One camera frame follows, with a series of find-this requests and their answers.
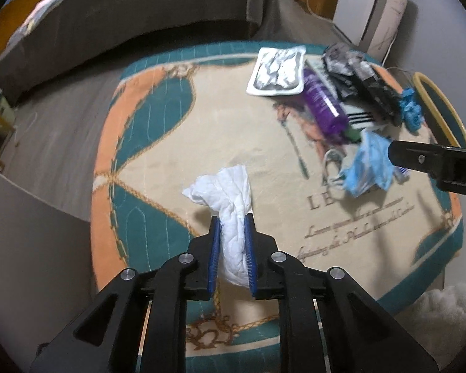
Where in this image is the clear plastic wrapping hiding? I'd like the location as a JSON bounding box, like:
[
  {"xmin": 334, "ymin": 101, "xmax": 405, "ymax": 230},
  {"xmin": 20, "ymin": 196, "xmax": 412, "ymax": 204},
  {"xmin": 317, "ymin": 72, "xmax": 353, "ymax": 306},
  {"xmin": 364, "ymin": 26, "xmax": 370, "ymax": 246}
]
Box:
[{"xmin": 409, "ymin": 282, "xmax": 466, "ymax": 354}]

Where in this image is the wooden headboard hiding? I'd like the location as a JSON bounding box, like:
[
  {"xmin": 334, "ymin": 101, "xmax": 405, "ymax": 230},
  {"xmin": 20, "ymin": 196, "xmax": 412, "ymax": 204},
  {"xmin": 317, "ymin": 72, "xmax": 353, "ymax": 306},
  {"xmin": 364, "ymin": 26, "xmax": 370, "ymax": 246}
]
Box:
[{"xmin": 0, "ymin": 0, "xmax": 82, "ymax": 63}]

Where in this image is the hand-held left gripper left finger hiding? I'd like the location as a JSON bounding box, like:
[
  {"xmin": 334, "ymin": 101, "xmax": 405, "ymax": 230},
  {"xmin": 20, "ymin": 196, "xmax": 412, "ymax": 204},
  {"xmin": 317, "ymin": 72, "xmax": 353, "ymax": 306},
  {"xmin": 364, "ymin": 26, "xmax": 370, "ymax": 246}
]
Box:
[{"xmin": 29, "ymin": 215, "xmax": 222, "ymax": 373}]

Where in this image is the bed with grey cover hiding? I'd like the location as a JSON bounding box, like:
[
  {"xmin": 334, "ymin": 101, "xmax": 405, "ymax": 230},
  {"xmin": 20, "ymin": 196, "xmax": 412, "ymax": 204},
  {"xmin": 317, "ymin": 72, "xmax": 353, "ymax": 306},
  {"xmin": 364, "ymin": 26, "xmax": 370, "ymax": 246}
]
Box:
[{"xmin": 0, "ymin": 0, "xmax": 284, "ymax": 105}]

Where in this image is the printed teal and orange mat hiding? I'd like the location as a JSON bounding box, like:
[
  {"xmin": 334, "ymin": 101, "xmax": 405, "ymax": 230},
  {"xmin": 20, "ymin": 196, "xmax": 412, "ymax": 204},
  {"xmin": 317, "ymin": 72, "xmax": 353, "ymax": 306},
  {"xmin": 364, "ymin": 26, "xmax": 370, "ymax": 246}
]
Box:
[{"xmin": 90, "ymin": 41, "xmax": 464, "ymax": 373}]

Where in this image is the white purifier cable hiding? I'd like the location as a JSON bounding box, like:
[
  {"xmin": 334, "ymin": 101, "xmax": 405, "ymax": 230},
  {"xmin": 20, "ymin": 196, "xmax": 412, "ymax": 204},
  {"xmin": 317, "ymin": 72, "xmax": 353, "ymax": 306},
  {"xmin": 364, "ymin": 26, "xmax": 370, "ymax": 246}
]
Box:
[{"xmin": 381, "ymin": 27, "xmax": 399, "ymax": 67}]

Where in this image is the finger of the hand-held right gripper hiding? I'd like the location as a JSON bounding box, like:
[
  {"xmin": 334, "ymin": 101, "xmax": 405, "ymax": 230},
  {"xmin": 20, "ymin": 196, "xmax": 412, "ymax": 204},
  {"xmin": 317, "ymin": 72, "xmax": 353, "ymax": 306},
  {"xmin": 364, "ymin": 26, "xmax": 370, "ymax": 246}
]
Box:
[{"xmin": 387, "ymin": 140, "xmax": 448, "ymax": 180}]

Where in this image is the black and silver foil wrapper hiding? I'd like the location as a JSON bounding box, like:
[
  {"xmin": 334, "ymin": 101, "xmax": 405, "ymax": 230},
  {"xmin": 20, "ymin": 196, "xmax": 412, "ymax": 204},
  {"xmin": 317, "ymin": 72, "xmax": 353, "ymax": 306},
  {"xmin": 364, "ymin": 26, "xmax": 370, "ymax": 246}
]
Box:
[{"xmin": 322, "ymin": 44, "xmax": 370, "ymax": 99}]

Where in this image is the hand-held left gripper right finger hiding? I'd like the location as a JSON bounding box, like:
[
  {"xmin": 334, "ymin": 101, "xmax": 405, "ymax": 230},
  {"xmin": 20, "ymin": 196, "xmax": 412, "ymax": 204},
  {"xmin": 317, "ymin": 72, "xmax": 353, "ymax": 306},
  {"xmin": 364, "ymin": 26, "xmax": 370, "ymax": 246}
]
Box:
[{"xmin": 244, "ymin": 213, "xmax": 439, "ymax": 373}]

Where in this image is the blue cartoon quilt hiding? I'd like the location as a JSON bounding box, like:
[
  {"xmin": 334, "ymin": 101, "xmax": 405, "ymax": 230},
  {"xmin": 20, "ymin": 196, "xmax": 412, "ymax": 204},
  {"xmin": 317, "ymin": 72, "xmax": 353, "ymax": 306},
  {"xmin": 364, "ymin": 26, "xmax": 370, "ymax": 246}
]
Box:
[{"xmin": 8, "ymin": 0, "xmax": 113, "ymax": 47}]

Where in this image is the dark striped box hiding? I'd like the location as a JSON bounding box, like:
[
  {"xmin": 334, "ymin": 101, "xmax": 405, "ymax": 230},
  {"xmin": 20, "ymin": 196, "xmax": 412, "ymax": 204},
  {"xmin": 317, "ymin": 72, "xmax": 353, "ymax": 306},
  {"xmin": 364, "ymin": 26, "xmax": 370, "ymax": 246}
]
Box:
[{"xmin": 344, "ymin": 103, "xmax": 389, "ymax": 133}]

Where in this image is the large white tissue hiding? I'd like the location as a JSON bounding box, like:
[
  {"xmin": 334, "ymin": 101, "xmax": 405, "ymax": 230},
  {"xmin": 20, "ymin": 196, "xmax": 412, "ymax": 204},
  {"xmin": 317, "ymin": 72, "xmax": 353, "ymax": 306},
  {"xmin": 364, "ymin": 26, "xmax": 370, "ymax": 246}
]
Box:
[{"xmin": 182, "ymin": 164, "xmax": 253, "ymax": 286}]

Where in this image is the white air purifier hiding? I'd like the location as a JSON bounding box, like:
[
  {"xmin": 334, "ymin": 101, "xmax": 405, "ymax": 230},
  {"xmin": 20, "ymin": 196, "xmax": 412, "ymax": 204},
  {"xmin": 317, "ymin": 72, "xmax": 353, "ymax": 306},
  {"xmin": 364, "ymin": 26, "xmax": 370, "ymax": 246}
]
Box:
[{"xmin": 332, "ymin": 0, "xmax": 412, "ymax": 47}]

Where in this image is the blue glove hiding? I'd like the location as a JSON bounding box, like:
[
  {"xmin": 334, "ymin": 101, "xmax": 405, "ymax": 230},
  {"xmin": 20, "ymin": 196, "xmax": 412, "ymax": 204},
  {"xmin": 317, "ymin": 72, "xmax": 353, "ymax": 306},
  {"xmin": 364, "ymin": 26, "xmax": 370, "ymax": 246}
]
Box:
[{"xmin": 398, "ymin": 89, "xmax": 424, "ymax": 133}]

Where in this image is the white plastic blister tray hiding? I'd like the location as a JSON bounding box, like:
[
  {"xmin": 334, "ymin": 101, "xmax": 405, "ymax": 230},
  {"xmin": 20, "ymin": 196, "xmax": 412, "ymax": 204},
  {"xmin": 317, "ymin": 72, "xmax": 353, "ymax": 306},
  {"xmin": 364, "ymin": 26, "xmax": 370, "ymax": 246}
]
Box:
[{"xmin": 246, "ymin": 46, "xmax": 307, "ymax": 97}]

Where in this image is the light blue face mask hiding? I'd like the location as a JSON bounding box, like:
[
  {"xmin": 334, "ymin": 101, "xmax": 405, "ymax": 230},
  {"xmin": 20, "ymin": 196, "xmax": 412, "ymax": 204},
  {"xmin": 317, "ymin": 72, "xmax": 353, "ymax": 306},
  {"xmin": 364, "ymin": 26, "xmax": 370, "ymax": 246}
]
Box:
[{"xmin": 324, "ymin": 130, "xmax": 408, "ymax": 198}]

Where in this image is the teal bin with yellow rim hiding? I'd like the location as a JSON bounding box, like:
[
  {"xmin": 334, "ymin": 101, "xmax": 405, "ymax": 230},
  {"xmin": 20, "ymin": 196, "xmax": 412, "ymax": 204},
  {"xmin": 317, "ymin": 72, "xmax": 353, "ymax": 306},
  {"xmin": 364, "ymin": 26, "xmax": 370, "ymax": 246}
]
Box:
[{"xmin": 412, "ymin": 72, "xmax": 466, "ymax": 150}]

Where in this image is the purple bottle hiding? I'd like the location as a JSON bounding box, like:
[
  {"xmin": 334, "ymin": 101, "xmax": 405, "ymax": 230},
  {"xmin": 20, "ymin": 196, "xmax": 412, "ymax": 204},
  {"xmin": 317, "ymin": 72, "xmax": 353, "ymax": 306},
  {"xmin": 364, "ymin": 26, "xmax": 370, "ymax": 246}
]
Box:
[{"xmin": 302, "ymin": 68, "xmax": 350, "ymax": 140}]

